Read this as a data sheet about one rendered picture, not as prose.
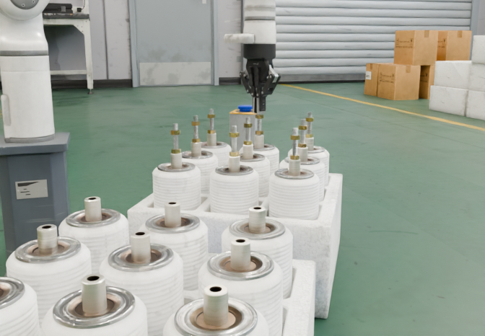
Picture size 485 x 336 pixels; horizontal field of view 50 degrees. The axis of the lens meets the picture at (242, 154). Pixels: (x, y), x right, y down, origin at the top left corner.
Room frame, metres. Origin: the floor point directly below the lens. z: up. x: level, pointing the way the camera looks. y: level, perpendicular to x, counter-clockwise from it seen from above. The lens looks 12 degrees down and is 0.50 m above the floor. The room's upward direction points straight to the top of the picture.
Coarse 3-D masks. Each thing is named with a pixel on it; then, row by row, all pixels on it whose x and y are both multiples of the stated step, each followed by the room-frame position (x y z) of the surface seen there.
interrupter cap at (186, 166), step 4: (160, 164) 1.02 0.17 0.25; (164, 164) 1.03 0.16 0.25; (168, 164) 1.03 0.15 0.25; (184, 164) 1.03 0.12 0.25; (188, 164) 1.03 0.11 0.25; (192, 164) 1.03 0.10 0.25; (160, 168) 0.99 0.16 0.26; (164, 168) 1.00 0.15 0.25; (168, 168) 1.01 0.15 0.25; (184, 168) 1.00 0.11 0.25; (188, 168) 1.00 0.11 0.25; (192, 168) 1.00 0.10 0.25
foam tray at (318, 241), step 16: (336, 176) 1.22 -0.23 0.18; (336, 192) 1.08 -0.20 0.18; (144, 208) 0.97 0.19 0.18; (160, 208) 0.97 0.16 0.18; (208, 208) 0.99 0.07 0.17; (320, 208) 0.99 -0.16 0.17; (336, 208) 1.03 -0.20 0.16; (128, 224) 0.96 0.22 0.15; (208, 224) 0.92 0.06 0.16; (224, 224) 0.91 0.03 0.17; (288, 224) 0.88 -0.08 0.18; (304, 224) 0.88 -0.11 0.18; (320, 224) 0.88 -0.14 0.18; (336, 224) 1.06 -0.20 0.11; (208, 240) 0.92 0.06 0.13; (304, 240) 0.88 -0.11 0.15; (320, 240) 0.87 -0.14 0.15; (336, 240) 1.09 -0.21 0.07; (304, 256) 0.88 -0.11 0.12; (320, 256) 0.87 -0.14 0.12; (336, 256) 1.12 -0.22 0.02; (320, 272) 0.87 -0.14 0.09; (320, 288) 0.87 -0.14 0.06; (320, 304) 0.87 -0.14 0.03
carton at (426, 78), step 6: (426, 66) 4.68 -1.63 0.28; (432, 66) 4.63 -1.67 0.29; (420, 72) 4.76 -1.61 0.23; (426, 72) 4.68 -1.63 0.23; (432, 72) 4.63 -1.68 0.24; (420, 78) 4.75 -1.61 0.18; (426, 78) 4.67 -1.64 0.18; (432, 78) 4.63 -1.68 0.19; (420, 84) 4.74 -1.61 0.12; (426, 84) 4.66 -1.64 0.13; (432, 84) 4.64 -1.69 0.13; (420, 90) 4.74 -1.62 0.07; (426, 90) 4.66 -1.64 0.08; (420, 96) 4.73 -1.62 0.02; (426, 96) 4.65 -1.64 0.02
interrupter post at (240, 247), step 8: (232, 240) 0.55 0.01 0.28; (240, 240) 0.55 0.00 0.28; (248, 240) 0.55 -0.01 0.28; (232, 248) 0.54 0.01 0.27; (240, 248) 0.53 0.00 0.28; (248, 248) 0.54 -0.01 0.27; (232, 256) 0.54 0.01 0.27; (240, 256) 0.53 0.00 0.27; (248, 256) 0.54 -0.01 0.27; (232, 264) 0.54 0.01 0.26; (240, 264) 0.53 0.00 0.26; (248, 264) 0.54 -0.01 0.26
